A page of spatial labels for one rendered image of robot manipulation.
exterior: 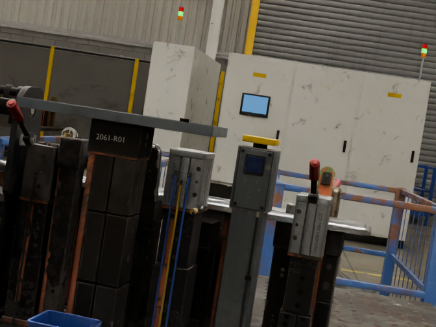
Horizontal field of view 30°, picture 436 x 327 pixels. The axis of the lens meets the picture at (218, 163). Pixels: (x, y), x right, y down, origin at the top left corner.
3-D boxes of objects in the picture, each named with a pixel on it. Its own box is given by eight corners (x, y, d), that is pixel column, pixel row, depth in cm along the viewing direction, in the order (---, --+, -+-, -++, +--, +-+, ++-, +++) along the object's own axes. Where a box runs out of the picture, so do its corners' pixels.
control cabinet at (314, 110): (204, 217, 974) (234, 13, 961) (207, 213, 1027) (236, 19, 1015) (404, 250, 960) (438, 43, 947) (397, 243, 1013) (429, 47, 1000)
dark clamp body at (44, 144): (60, 320, 177) (85, 146, 175) (34, 334, 164) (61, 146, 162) (14, 311, 179) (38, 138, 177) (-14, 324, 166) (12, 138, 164)
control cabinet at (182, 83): (165, 191, 1220) (190, 29, 1207) (200, 197, 1214) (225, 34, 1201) (126, 205, 983) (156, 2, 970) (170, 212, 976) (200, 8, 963)
